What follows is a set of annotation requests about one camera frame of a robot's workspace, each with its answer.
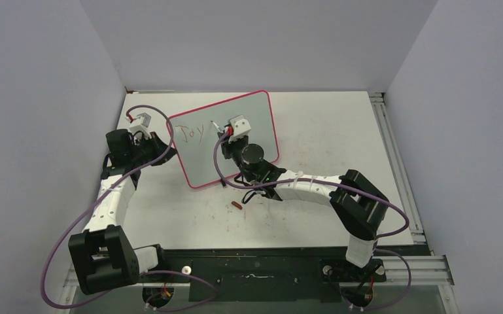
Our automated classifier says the aluminium rail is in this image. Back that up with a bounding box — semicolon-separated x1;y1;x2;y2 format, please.
368;92;426;245
63;255;455;288

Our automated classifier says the pink framed whiteboard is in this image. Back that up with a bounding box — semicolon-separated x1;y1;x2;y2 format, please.
169;90;279;188

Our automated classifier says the red marker cap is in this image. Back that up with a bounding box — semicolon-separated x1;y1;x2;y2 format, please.
231;201;243;210

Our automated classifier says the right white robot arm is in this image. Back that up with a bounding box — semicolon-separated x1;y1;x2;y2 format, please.
217;137;389;280

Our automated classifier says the right aluminium rail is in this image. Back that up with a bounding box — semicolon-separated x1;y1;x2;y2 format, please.
368;92;426;245

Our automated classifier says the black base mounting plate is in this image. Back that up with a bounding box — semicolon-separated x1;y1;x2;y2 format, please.
140;247;387;303

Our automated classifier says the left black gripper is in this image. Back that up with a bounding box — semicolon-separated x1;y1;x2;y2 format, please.
130;131;178;167

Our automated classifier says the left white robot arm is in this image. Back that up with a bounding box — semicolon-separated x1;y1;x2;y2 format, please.
68;129;177;295

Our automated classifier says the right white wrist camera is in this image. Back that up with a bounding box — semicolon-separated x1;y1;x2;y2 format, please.
228;115;251;143

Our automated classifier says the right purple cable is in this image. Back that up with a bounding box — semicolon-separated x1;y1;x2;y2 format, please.
213;131;413;313

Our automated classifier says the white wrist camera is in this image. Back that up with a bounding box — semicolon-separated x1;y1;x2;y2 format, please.
128;113;152;137
228;115;251;143

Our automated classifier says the front aluminium rail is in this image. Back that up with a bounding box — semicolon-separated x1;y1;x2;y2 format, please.
63;255;455;288

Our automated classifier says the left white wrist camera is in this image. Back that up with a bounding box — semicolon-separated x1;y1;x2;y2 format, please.
128;113;152;137

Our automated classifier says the white whiteboard marker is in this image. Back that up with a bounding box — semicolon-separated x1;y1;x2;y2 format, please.
211;121;225;134

